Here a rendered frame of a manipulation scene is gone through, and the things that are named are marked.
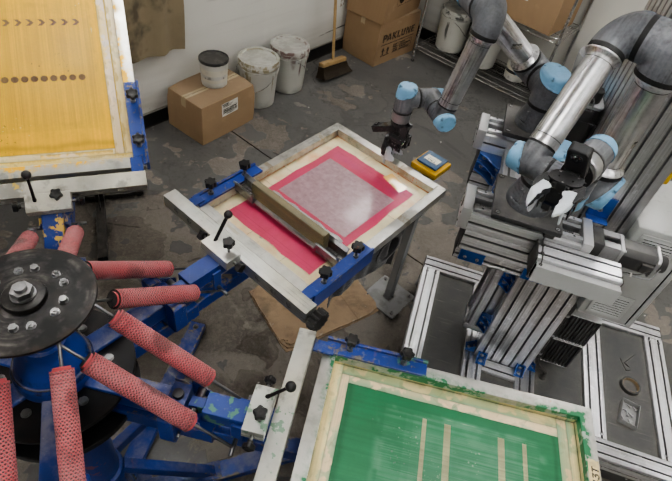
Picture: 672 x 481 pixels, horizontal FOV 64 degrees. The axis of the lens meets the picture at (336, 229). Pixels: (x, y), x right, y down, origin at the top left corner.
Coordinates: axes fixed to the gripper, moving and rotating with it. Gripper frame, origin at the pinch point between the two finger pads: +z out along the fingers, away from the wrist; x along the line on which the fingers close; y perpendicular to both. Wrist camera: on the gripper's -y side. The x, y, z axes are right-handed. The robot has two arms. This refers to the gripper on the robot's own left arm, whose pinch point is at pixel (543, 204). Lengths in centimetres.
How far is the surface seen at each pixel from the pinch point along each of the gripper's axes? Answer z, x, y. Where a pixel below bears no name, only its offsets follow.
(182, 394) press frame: 57, 54, 56
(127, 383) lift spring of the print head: 68, 57, 43
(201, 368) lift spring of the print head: 51, 54, 52
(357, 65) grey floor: -278, 264, 133
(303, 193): -28, 93, 59
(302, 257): -5, 71, 62
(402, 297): -92, 79, 158
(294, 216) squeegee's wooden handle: -9, 79, 51
